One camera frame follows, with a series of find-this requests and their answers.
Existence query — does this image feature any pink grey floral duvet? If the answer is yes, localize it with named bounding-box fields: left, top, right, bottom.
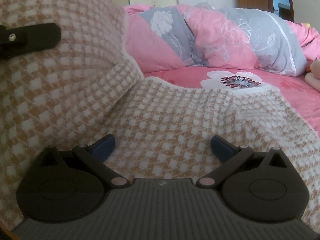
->
left=124, top=3, right=319, bottom=77

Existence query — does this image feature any folded cream blanket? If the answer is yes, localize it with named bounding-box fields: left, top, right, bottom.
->
left=304, top=60, right=320, bottom=92

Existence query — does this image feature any beige white houndstooth coat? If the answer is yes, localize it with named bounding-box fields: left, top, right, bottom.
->
left=1, top=0, right=319, bottom=231

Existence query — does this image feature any red pink bed sheet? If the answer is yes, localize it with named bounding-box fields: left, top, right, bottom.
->
left=148, top=67, right=319, bottom=141

